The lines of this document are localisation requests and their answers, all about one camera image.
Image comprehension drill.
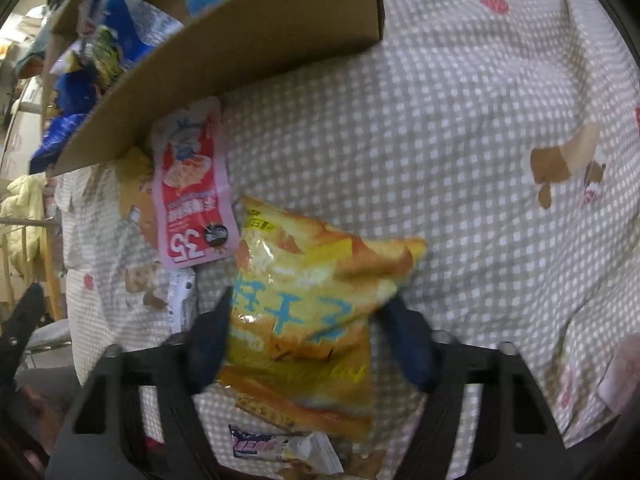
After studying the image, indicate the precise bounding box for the yellow orange chip bag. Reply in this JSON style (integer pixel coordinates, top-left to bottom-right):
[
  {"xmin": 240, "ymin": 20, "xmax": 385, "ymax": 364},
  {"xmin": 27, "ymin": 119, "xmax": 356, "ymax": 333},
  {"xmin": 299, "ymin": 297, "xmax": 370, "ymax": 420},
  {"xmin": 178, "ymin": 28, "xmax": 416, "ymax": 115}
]
[{"xmin": 218, "ymin": 196, "xmax": 427, "ymax": 442}]

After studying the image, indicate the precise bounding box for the blue yellow chip bag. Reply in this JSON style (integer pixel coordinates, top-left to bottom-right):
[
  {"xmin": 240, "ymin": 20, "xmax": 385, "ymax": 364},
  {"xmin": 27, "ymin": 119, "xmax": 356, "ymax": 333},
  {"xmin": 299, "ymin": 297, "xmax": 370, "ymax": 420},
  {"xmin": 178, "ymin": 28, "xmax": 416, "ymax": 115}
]
[{"xmin": 29, "ymin": 65, "xmax": 99, "ymax": 174}]

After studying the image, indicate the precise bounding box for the person's left hand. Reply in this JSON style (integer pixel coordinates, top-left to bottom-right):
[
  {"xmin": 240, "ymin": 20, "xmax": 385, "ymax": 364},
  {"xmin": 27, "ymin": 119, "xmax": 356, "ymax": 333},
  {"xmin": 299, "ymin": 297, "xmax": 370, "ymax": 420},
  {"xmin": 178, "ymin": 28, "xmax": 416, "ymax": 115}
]
[{"xmin": 9, "ymin": 386, "xmax": 61, "ymax": 455}]

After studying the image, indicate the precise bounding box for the wooden chair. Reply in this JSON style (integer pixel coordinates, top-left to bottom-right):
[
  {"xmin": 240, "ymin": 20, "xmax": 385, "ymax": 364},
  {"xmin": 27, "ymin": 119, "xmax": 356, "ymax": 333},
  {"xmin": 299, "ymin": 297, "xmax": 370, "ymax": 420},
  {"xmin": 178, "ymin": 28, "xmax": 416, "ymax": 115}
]
[{"xmin": 1, "ymin": 217, "xmax": 66, "ymax": 321}]

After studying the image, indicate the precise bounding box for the small white snack bar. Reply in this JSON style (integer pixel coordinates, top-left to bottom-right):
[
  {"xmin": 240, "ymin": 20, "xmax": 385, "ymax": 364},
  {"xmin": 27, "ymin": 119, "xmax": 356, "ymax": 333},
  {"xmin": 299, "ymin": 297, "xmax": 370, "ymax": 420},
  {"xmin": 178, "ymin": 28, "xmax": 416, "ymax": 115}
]
[{"xmin": 167, "ymin": 268, "xmax": 198, "ymax": 334}]

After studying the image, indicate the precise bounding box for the small red candy packet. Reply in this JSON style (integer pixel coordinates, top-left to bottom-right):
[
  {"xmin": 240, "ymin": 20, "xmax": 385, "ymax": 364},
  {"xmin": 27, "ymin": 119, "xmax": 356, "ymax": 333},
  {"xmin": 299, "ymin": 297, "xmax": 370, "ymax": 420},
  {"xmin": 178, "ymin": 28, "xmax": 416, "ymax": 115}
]
[{"xmin": 229, "ymin": 426, "xmax": 344, "ymax": 474}]

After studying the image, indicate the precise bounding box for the brown yellow snack bag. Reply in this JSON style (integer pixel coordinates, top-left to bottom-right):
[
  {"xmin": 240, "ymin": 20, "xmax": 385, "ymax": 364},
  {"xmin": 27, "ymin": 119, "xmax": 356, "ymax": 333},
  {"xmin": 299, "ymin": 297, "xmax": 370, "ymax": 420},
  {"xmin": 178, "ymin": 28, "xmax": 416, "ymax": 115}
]
[{"xmin": 116, "ymin": 146, "xmax": 157, "ymax": 249}]

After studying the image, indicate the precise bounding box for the pink snack packet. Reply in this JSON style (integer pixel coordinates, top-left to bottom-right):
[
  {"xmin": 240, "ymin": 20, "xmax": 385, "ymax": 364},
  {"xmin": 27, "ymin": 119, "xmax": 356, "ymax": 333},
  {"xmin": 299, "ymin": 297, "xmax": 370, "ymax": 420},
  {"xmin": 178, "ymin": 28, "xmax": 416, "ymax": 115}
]
[{"xmin": 151, "ymin": 96, "xmax": 240, "ymax": 270}]

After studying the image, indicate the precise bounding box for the union jack snack bag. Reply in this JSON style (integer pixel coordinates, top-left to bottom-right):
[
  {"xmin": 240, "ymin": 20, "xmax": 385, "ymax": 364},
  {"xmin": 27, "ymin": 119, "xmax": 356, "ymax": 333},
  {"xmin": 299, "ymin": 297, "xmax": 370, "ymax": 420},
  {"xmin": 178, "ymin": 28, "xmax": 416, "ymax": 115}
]
[{"xmin": 78, "ymin": 0, "xmax": 182, "ymax": 92}]

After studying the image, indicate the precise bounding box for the brown cardboard box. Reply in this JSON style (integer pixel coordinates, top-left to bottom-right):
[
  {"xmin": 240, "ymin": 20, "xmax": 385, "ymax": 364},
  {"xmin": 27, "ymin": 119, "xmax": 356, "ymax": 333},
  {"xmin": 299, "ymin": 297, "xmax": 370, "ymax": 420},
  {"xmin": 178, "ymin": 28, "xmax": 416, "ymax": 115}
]
[{"xmin": 43, "ymin": 0, "xmax": 385, "ymax": 177}]

